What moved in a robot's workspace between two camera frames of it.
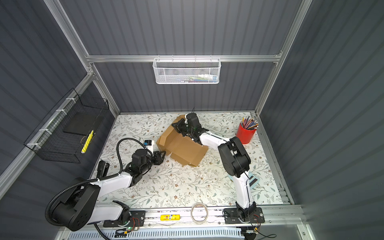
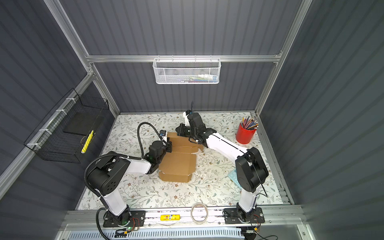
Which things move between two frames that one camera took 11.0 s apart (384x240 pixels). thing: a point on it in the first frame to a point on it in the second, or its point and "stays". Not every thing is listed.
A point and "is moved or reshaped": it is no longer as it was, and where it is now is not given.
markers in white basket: x=201 y=78 stays
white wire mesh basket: x=186 y=71 stays
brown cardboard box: x=185 y=150 is moved or reshaped
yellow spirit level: x=170 y=217 stays
